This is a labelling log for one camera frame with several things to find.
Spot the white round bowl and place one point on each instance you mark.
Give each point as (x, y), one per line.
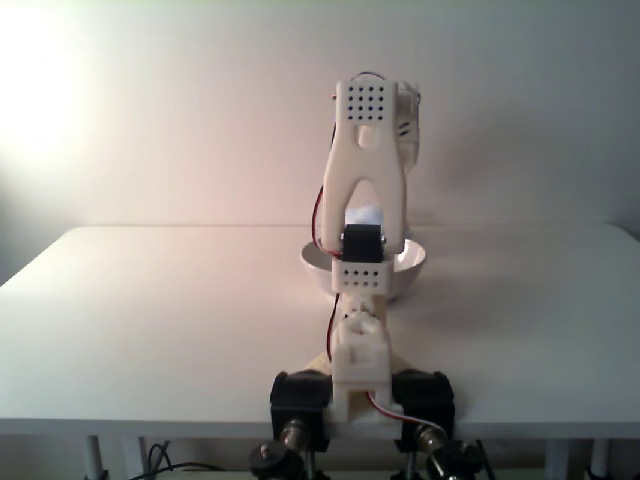
(410, 265)

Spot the black table clamp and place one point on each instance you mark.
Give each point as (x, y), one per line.
(300, 395)
(425, 395)

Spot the white table leg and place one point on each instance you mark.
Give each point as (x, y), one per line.
(94, 455)
(134, 457)
(557, 460)
(598, 457)

